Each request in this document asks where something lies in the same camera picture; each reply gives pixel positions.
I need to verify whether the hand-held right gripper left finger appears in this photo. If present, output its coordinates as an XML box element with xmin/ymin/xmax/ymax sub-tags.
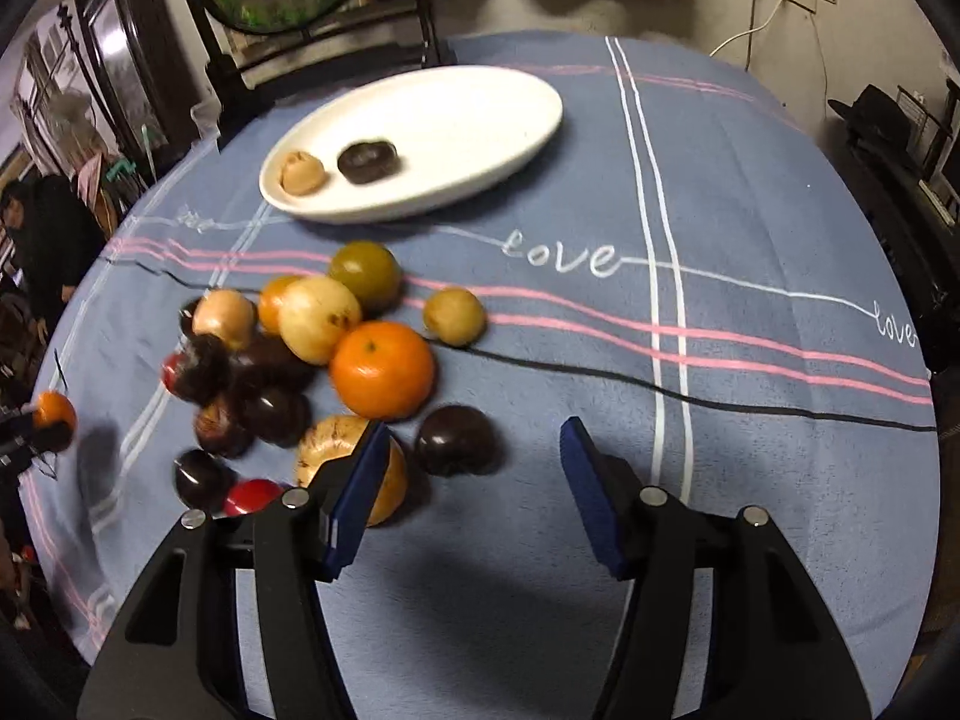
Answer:
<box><xmin>77</xmin><ymin>420</ymin><xmax>391</xmax><ymax>720</ymax></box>

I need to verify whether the large orange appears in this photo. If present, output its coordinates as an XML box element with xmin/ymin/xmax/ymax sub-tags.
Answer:
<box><xmin>328</xmin><ymin>320</ymin><xmax>437</xmax><ymax>422</ymax></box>

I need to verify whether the dark purple mangosteen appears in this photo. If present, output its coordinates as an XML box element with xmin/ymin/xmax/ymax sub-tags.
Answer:
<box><xmin>415</xmin><ymin>405</ymin><xmax>497</xmax><ymax>477</ymax></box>

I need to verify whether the pale yellow round fruit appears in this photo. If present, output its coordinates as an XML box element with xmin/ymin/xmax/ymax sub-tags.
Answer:
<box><xmin>277</xmin><ymin>275</ymin><xmax>363</xmax><ymax>366</ymax></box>

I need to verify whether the black hat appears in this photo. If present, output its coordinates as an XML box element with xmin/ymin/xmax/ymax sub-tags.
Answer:
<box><xmin>827</xmin><ymin>84</ymin><xmax>920</xmax><ymax>142</ymax></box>

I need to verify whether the green-brown round fruit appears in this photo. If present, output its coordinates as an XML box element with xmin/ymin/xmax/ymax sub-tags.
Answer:
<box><xmin>328</xmin><ymin>240</ymin><xmax>404</xmax><ymax>312</ymax></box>

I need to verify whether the small orange mandarin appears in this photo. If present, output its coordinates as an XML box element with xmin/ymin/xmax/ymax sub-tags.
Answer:
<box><xmin>257</xmin><ymin>275</ymin><xmax>305</xmax><ymax>336</ymax></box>
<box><xmin>34</xmin><ymin>390</ymin><xmax>78</xmax><ymax>455</ymax></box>

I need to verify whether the tan longan fruit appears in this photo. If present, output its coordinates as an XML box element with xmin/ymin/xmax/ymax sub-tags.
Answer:
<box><xmin>422</xmin><ymin>287</ymin><xmax>488</xmax><ymax>347</ymax></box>

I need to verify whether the dark wooden cabinet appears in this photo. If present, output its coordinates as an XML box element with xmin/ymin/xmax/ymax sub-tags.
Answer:
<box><xmin>71</xmin><ymin>0</ymin><xmax>200</xmax><ymax>173</ymax></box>

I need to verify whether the dark brown flat fruit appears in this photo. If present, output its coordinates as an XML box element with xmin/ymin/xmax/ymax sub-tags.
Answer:
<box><xmin>336</xmin><ymin>139</ymin><xmax>398</xmax><ymax>185</ymax></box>

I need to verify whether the white oval plate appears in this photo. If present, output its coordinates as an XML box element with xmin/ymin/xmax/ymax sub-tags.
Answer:
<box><xmin>259</xmin><ymin>64</ymin><xmax>565</xmax><ymax>224</ymax></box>

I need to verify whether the white power cable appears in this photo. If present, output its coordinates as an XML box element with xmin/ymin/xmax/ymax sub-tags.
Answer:
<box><xmin>709</xmin><ymin>0</ymin><xmax>788</xmax><ymax>59</ymax></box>

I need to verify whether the large tan round fruit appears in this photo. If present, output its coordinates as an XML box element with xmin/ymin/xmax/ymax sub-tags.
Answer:
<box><xmin>295</xmin><ymin>415</ymin><xmax>410</xmax><ymax>528</ymax></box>

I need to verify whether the tan walnut-like fruit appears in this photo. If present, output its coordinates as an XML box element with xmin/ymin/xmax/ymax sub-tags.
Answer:
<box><xmin>280</xmin><ymin>150</ymin><xmax>329</xmax><ymax>197</ymax></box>

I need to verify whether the blue striped tablecloth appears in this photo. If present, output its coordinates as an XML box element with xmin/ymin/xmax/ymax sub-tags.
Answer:
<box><xmin>22</xmin><ymin>30</ymin><xmax>942</xmax><ymax>720</ymax></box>

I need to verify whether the pale tan round fruit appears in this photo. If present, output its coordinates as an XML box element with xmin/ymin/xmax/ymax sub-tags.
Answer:
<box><xmin>191</xmin><ymin>289</ymin><xmax>258</xmax><ymax>351</ymax></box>

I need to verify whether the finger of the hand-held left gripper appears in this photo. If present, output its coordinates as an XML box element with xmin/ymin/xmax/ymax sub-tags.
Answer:
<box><xmin>0</xmin><ymin>405</ymin><xmax>76</xmax><ymax>481</ymax></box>

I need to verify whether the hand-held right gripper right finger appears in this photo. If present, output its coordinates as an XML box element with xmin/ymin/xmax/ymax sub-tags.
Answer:
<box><xmin>561</xmin><ymin>416</ymin><xmax>875</xmax><ymax>720</ymax></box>

